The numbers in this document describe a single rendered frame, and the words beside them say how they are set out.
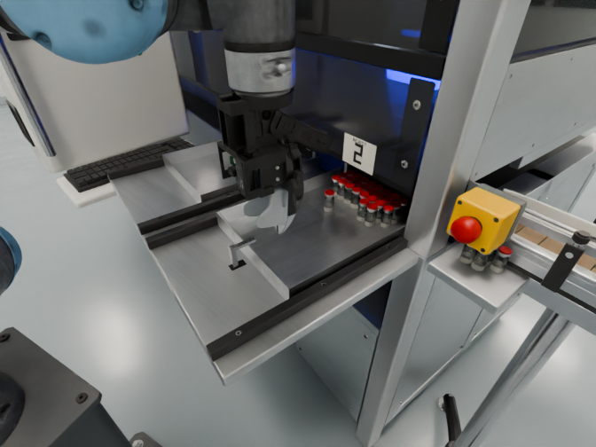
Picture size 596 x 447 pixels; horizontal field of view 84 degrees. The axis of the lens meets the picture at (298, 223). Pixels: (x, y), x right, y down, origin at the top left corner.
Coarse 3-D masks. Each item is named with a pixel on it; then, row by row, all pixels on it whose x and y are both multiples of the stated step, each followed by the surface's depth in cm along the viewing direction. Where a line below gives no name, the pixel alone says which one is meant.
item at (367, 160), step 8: (344, 136) 66; (352, 136) 64; (344, 144) 67; (352, 144) 65; (360, 144) 63; (368, 144) 62; (344, 152) 68; (352, 152) 66; (368, 152) 62; (344, 160) 69; (352, 160) 67; (360, 160) 65; (368, 160) 63; (360, 168) 66; (368, 168) 64
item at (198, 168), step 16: (208, 144) 95; (176, 160) 92; (192, 160) 94; (208, 160) 94; (224, 160) 94; (304, 160) 94; (176, 176) 84; (192, 176) 86; (208, 176) 86; (192, 192) 77; (208, 192) 73; (224, 192) 76
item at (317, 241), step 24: (312, 192) 80; (216, 216) 68; (240, 216) 71; (312, 216) 71; (336, 216) 71; (240, 240) 61; (264, 240) 65; (288, 240) 65; (312, 240) 65; (336, 240) 65; (360, 240) 65; (384, 240) 61; (264, 264) 55; (288, 264) 59; (312, 264) 59; (336, 264) 55; (288, 288) 50
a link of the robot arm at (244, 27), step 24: (216, 0) 29; (240, 0) 30; (264, 0) 30; (288, 0) 31; (216, 24) 32; (240, 24) 31; (264, 24) 31; (288, 24) 32; (240, 48) 32; (264, 48) 32; (288, 48) 33
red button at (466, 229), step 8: (464, 216) 49; (456, 224) 49; (464, 224) 48; (472, 224) 47; (456, 232) 49; (464, 232) 48; (472, 232) 47; (480, 232) 48; (464, 240) 48; (472, 240) 48
